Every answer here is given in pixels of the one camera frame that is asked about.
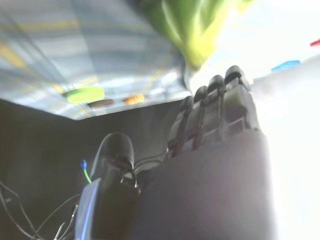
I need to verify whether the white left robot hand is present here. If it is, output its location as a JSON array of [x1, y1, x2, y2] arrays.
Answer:
[[74, 64, 275, 240]]

